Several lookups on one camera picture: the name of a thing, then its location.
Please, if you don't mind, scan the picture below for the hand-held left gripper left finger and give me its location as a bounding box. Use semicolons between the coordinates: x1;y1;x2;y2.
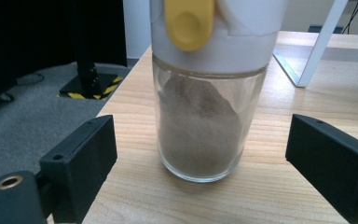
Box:
38;114;118;224

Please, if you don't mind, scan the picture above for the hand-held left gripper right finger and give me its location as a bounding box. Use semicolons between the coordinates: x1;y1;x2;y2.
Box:
284;113;358;224

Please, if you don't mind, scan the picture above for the glass spice jar white lid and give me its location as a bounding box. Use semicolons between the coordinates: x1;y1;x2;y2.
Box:
149;0;288;184

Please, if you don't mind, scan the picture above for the black stand with striped base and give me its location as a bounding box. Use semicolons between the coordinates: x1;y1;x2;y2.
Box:
58;0;124;101

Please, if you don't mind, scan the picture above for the white metal frame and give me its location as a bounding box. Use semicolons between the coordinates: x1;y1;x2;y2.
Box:
272;0;350;89

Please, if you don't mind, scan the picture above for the black cable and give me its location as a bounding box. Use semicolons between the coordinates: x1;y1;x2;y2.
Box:
341;0;358;35

